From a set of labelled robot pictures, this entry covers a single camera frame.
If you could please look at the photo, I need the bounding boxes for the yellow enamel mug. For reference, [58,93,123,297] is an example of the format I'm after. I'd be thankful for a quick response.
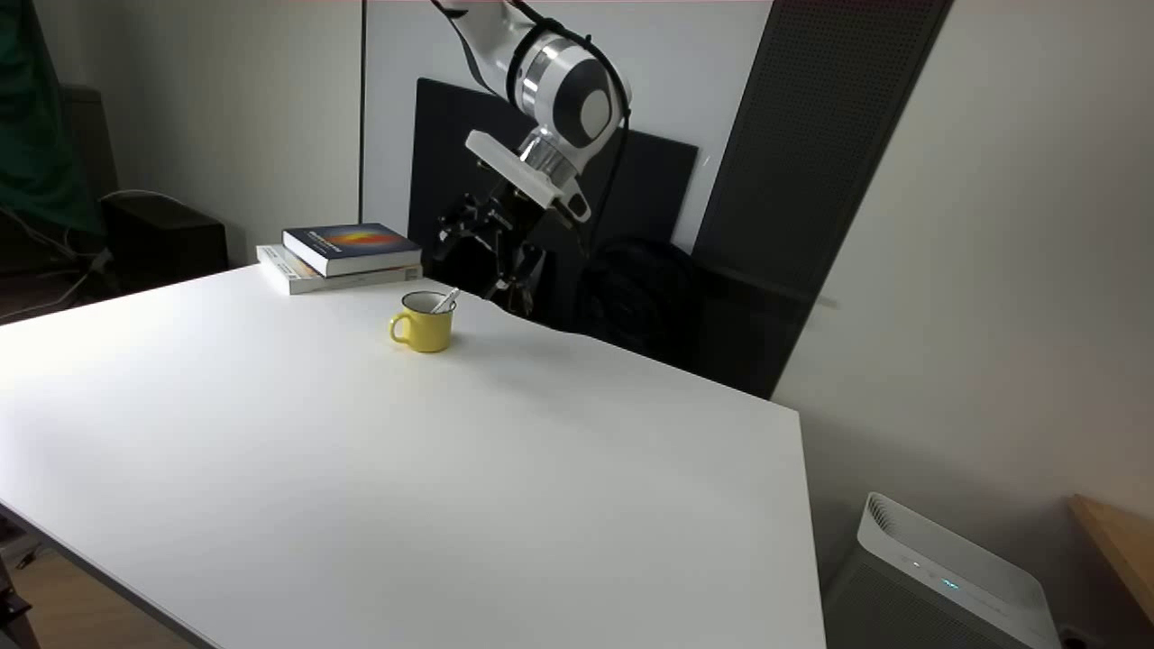
[385,287,461,358]

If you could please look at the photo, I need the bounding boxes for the black backpack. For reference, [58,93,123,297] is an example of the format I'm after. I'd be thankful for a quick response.
[572,236,725,364]

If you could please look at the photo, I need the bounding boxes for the green cloth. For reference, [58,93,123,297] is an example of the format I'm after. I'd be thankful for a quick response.
[0,0,104,237]

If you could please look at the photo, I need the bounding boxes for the thin black wall strip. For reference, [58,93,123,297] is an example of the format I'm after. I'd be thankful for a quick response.
[353,0,371,227]

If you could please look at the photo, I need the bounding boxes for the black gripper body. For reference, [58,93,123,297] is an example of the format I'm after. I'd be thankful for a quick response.
[456,166,544,260]

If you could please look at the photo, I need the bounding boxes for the black floor bag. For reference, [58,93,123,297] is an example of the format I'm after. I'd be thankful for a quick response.
[102,196,235,291]

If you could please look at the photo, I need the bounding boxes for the wooden side table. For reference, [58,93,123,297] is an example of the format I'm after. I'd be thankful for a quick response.
[1064,489,1154,626]

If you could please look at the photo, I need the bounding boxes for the white thick book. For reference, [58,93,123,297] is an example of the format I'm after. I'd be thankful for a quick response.
[253,242,420,301]

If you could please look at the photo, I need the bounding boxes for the colourful top book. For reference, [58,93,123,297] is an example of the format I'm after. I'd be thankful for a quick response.
[282,220,425,281]

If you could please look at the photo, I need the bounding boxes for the white air purifier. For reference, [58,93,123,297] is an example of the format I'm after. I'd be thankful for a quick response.
[824,488,1069,649]

